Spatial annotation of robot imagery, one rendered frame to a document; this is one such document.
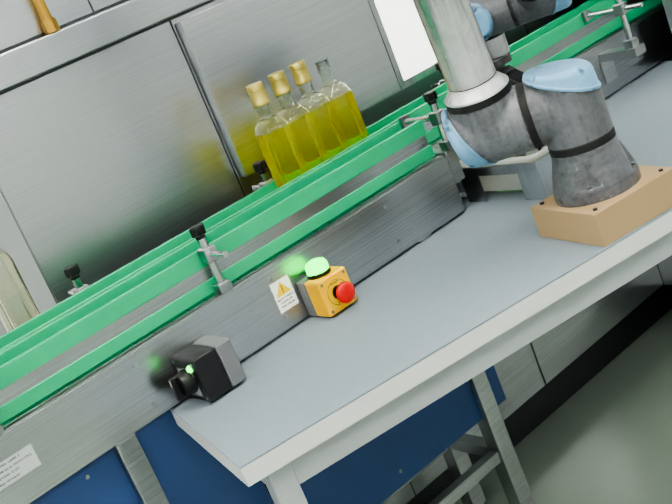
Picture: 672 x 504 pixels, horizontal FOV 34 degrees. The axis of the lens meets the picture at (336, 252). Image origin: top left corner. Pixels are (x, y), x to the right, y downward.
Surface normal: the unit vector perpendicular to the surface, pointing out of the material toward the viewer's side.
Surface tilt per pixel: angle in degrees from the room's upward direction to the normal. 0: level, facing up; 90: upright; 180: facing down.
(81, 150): 90
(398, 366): 0
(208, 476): 90
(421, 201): 90
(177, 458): 90
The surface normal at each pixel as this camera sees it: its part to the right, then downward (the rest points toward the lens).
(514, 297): -0.36, -0.89
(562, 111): -0.18, 0.37
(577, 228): -0.83, 0.45
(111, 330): 0.59, 0.01
